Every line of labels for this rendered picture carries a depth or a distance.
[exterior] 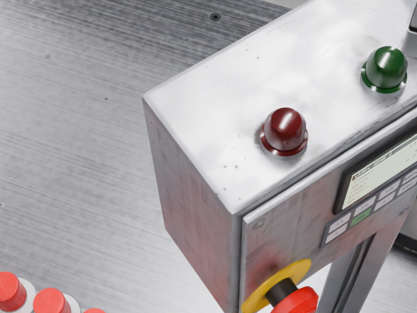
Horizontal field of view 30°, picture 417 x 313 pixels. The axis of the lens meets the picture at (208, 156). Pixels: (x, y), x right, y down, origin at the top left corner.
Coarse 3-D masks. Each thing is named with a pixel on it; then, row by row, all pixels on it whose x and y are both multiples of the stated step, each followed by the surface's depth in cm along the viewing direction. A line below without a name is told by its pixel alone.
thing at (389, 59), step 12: (384, 48) 43; (396, 48) 43; (372, 60) 43; (384, 60) 42; (396, 60) 42; (372, 72) 43; (384, 72) 42; (396, 72) 42; (372, 84) 43; (384, 84) 43; (396, 84) 43; (384, 96) 44
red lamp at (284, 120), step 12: (288, 108) 41; (276, 120) 41; (288, 120) 41; (300, 120) 41; (264, 132) 42; (276, 132) 41; (288, 132) 40; (300, 132) 41; (264, 144) 42; (276, 144) 41; (288, 144) 41; (300, 144) 42; (276, 156) 42; (288, 156) 42
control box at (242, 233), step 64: (320, 0) 47; (384, 0) 47; (256, 64) 45; (320, 64) 45; (192, 128) 43; (256, 128) 43; (320, 128) 43; (384, 128) 44; (192, 192) 45; (256, 192) 41; (320, 192) 44; (192, 256) 56; (256, 256) 46; (320, 256) 55
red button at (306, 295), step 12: (276, 288) 53; (288, 288) 53; (300, 288) 52; (312, 288) 53; (276, 300) 53; (288, 300) 52; (300, 300) 52; (312, 300) 52; (276, 312) 52; (288, 312) 52; (300, 312) 52; (312, 312) 53
